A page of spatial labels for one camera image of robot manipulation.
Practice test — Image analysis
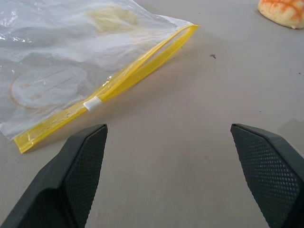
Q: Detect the clear zip bag yellow seal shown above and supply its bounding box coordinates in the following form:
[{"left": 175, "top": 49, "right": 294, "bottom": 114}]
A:
[{"left": 0, "top": 0, "right": 200, "bottom": 155}]

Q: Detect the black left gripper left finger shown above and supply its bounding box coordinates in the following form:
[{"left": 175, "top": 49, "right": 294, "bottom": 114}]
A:
[{"left": 0, "top": 123, "right": 108, "bottom": 228}]

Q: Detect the yellow round object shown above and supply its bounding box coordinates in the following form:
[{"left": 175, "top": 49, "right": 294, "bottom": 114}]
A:
[{"left": 258, "top": 0, "right": 304, "bottom": 30}]

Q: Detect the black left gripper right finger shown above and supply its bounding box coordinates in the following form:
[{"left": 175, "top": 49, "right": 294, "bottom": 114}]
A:
[{"left": 230, "top": 123, "right": 304, "bottom": 228}]

